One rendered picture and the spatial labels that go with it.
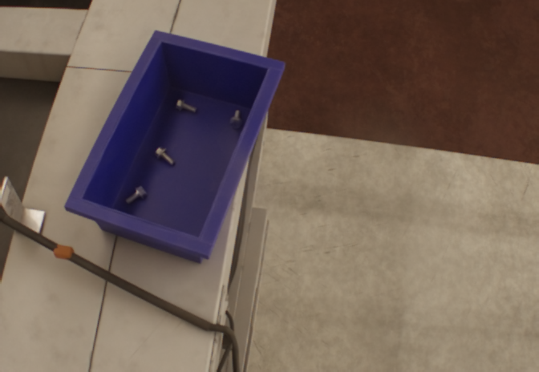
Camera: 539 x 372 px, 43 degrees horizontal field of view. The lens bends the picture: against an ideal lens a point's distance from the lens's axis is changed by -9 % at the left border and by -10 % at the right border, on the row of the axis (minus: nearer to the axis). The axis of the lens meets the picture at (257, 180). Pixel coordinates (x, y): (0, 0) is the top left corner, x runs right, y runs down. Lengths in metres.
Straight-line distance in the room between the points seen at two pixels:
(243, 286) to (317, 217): 0.56
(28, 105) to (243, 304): 0.48
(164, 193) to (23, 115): 0.27
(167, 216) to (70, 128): 0.17
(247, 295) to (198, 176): 0.42
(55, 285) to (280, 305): 0.92
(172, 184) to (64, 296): 0.17
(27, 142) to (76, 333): 0.30
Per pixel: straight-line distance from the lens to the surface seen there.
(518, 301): 1.75
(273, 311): 1.62
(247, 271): 1.20
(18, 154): 0.94
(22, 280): 0.79
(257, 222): 1.24
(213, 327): 0.73
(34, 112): 0.97
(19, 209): 0.80
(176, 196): 0.79
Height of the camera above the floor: 1.54
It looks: 61 degrees down
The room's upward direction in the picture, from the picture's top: 2 degrees clockwise
